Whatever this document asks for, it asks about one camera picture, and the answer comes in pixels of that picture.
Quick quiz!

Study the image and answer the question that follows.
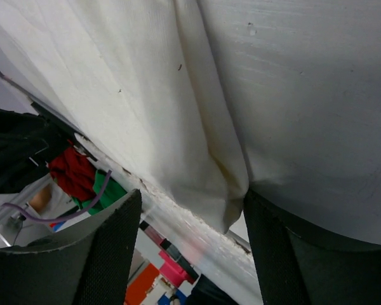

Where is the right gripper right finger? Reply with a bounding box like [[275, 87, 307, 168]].
[[244, 189, 381, 304]]

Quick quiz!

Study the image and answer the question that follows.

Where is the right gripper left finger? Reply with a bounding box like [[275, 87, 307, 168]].
[[0, 189, 142, 304]]

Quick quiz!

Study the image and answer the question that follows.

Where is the white t shirt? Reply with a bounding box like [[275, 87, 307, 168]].
[[0, 1, 248, 233]]

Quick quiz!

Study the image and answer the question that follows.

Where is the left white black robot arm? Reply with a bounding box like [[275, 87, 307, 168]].
[[0, 109, 71, 194]]

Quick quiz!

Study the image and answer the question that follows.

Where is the orange box in background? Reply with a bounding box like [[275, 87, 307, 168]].
[[124, 264, 159, 305]]

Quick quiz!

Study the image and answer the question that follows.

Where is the green t shirt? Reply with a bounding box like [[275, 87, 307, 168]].
[[72, 170, 127, 215]]

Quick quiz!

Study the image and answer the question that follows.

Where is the pink box in background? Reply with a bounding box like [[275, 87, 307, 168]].
[[159, 250, 195, 288]]

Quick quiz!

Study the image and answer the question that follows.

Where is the red t shirt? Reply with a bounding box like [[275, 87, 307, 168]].
[[48, 147, 96, 201]]

